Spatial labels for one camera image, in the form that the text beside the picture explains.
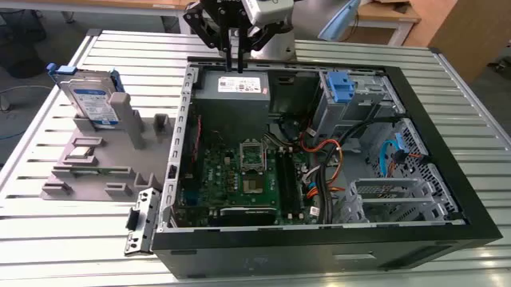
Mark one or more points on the black RAM slot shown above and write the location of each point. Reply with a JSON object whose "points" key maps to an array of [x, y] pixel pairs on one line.
{"points": [[296, 182], [284, 182], [289, 182], [300, 182]]}

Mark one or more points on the black open PC case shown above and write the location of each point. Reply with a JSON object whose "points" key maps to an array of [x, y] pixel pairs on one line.
{"points": [[280, 254]]}

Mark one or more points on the hard disk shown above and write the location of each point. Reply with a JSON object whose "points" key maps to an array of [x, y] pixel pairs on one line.
{"points": [[95, 101]]}

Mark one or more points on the blue drive bay latch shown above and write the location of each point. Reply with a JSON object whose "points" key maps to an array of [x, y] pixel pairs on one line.
{"points": [[341, 86]]}

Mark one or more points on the black graphics card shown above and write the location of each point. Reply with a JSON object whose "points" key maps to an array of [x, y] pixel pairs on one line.
{"points": [[248, 216]]}

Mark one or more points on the metal optical drive cage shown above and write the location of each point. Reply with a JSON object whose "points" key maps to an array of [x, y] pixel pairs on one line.
{"points": [[360, 113]]}

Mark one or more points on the CPU socket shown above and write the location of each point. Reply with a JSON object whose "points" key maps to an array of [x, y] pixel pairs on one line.
{"points": [[254, 184]]}

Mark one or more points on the metal expansion card bracket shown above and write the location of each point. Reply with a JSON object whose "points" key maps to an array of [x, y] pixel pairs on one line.
{"points": [[143, 221]]}

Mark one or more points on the grey power supply unit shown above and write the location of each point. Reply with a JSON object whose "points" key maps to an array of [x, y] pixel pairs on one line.
{"points": [[232, 113]]}

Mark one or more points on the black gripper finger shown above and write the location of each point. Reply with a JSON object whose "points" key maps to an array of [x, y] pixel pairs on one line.
{"points": [[260, 40], [206, 33]]}

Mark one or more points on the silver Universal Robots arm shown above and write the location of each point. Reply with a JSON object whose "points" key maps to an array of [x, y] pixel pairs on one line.
{"points": [[280, 45]]}

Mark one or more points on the black bin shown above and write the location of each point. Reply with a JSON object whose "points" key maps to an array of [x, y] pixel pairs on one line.
{"points": [[21, 45]]}

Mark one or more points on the metal disk bay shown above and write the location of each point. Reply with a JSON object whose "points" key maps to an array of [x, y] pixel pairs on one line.
{"points": [[400, 200]]}

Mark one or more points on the wooden cabinet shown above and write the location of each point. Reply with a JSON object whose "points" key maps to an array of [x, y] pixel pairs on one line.
{"points": [[472, 30]]}

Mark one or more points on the silver CPU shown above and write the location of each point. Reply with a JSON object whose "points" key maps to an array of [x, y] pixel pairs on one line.
{"points": [[82, 152]]}

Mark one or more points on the wooden desk white frame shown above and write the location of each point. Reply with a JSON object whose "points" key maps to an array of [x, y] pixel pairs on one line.
{"points": [[119, 3], [384, 12]]}

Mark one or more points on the green motherboard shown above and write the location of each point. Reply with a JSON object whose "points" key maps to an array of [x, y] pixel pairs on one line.
{"points": [[216, 179]]}

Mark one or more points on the black chair base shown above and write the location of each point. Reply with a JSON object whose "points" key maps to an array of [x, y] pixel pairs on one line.
{"points": [[500, 64]]}

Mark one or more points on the grey parts rack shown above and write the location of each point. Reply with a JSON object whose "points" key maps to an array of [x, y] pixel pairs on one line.
{"points": [[119, 179]]}

